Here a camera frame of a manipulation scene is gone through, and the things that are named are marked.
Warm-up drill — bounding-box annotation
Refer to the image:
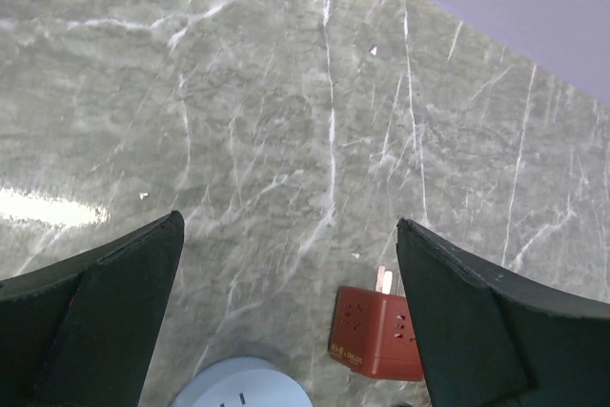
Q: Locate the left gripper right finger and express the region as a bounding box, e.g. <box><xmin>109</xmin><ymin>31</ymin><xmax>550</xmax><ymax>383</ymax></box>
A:
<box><xmin>396</xmin><ymin>219</ymin><xmax>609</xmax><ymax>406</ymax></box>

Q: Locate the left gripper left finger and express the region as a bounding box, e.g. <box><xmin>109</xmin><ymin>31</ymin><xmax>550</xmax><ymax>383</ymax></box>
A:
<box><xmin>1</xmin><ymin>211</ymin><xmax>185</xmax><ymax>406</ymax></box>

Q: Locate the red cube socket adapter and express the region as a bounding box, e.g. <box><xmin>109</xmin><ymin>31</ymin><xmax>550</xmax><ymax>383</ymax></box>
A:
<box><xmin>329</xmin><ymin>266</ymin><xmax>424</xmax><ymax>382</ymax></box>

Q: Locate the round light blue power strip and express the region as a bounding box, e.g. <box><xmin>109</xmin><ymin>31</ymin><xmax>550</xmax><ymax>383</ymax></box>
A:
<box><xmin>172</xmin><ymin>356</ymin><xmax>313</xmax><ymax>407</ymax></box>

